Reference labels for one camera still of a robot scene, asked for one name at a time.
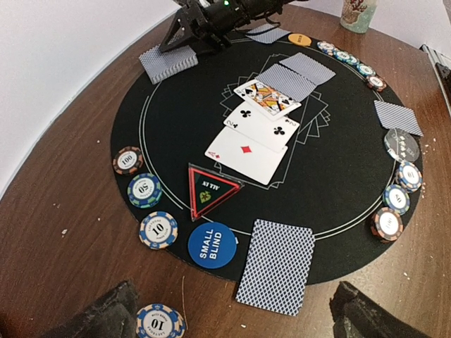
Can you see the round black poker mat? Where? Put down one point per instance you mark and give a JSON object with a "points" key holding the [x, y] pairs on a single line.
{"points": [[331, 179]]}

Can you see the blue white chips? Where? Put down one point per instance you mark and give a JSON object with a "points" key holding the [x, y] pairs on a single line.
{"points": [[326, 48], [409, 177], [158, 230]]}

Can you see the green white chips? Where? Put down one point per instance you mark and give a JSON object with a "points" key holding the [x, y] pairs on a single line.
{"points": [[365, 70], [144, 190], [396, 198]]}

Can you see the ace of diamonds card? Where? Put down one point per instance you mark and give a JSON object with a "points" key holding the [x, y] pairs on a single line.
{"points": [[244, 155]]}

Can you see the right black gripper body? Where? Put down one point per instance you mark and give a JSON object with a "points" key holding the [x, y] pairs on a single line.
{"points": [[194, 23]]}

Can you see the two of clubs card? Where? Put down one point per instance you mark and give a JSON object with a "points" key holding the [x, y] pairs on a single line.
{"points": [[252, 123]]}

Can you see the red black chips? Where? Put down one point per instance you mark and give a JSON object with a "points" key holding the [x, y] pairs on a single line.
{"points": [[386, 225], [376, 83], [128, 160]]}

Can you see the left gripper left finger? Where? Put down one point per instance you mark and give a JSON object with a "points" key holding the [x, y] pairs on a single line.
{"points": [[112, 315]]}

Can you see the aluminium front rail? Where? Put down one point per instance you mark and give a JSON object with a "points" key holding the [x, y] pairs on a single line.
{"points": [[441, 66]]}

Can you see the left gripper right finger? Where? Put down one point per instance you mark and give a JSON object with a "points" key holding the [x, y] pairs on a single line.
{"points": [[356, 315]]}

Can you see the blue small blind button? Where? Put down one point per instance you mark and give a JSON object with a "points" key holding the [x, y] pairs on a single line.
{"points": [[212, 245]]}

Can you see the orange big blind button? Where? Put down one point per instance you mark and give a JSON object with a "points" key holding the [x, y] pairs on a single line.
{"points": [[299, 39]]}

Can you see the face-down board card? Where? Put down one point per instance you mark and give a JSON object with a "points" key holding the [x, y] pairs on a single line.
{"points": [[287, 82], [307, 67]]}

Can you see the blue white chip stack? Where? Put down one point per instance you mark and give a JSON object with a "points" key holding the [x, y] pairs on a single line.
{"points": [[159, 321]]}

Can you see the white green paper cup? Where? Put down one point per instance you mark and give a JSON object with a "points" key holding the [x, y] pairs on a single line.
{"points": [[357, 15]]}

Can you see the queen of spades card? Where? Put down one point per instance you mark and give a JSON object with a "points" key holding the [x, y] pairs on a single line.
{"points": [[273, 104]]}

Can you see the red black all-in triangle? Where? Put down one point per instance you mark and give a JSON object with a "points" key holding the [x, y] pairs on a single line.
{"points": [[208, 189]]}

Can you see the blue card deck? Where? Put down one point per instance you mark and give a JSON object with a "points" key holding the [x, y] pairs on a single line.
{"points": [[162, 65]]}

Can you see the dealt blue card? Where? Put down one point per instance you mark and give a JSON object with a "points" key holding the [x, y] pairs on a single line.
{"points": [[277, 267], [266, 34]]}

